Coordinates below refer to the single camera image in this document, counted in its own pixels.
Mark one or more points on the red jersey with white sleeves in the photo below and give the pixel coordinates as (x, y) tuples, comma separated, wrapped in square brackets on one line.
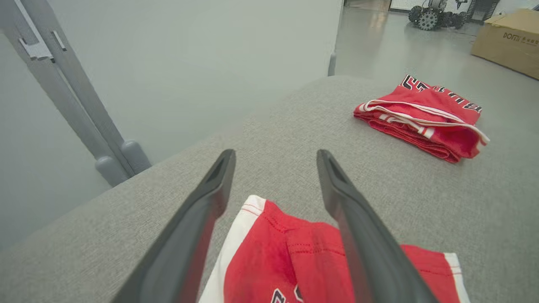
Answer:
[(425, 99)]

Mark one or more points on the wheeled robot with grey arms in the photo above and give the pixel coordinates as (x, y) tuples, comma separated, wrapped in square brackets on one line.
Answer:
[(427, 19)]

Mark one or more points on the black metal frame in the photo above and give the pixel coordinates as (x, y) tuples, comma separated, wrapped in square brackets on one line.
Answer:
[(480, 10)]

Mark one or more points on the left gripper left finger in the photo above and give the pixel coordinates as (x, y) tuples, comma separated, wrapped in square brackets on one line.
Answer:
[(181, 252)]

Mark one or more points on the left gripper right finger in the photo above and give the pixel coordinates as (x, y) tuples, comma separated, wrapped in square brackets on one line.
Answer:
[(370, 261)]

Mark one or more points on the grey partition end post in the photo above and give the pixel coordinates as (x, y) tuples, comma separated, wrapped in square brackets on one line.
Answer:
[(332, 63)]

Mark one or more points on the red basketball shorts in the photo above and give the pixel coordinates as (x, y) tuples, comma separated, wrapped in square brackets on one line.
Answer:
[(269, 252)]

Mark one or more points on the brown cardboard box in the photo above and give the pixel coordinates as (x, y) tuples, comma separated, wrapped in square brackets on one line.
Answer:
[(505, 46)]

